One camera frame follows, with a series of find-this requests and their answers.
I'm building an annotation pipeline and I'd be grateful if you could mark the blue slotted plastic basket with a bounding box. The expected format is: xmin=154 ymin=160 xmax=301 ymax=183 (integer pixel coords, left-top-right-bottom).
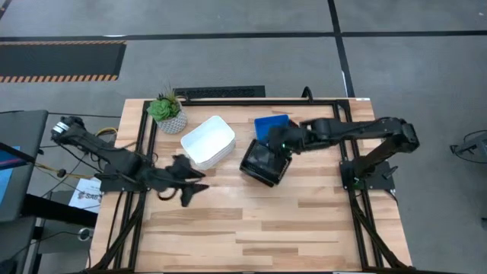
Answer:
xmin=253 ymin=114 xmax=292 ymax=145

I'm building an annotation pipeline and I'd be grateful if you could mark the dark grey side desk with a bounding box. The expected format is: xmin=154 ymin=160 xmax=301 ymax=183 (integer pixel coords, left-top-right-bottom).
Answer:
xmin=0 ymin=110 xmax=49 ymax=224

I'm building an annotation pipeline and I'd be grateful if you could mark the white plastic storage bin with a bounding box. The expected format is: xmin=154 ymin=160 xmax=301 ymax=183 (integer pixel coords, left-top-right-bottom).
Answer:
xmin=180 ymin=115 xmax=236 ymax=165
xmin=192 ymin=142 xmax=236 ymax=170

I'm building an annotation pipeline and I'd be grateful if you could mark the succulent in patterned white pot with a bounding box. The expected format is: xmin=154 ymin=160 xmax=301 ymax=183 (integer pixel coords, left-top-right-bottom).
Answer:
xmin=146 ymin=84 xmax=188 ymax=135

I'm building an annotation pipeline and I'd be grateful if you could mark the black hazard-striped floor mat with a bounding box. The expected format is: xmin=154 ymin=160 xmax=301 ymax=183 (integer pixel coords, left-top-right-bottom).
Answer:
xmin=0 ymin=40 xmax=128 ymax=84

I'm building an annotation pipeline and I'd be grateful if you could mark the white printed paper sheet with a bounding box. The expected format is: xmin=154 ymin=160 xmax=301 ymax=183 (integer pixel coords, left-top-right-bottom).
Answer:
xmin=68 ymin=177 xmax=103 ymax=214

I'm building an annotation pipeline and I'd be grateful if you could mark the blue display screen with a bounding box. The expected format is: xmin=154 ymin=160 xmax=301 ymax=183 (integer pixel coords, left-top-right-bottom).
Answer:
xmin=0 ymin=146 xmax=22 ymax=206

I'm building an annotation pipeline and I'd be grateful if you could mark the black floor beam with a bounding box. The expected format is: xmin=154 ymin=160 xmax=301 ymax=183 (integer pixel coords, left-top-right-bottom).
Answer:
xmin=21 ymin=193 xmax=98 ymax=228

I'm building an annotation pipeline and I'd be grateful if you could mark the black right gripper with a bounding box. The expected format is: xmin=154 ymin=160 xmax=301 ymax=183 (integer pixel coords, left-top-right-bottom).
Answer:
xmin=268 ymin=123 xmax=310 ymax=156

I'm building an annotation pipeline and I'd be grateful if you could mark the black perforated panel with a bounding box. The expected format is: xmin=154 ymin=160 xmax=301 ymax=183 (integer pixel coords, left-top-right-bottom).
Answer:
xmin=173 ymin=85 xmax=266 ymax=99

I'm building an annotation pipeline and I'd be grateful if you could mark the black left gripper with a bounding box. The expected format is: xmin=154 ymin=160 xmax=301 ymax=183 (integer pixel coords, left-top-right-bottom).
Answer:
xmin=161 ymin=154 xmax=210 ymax=209

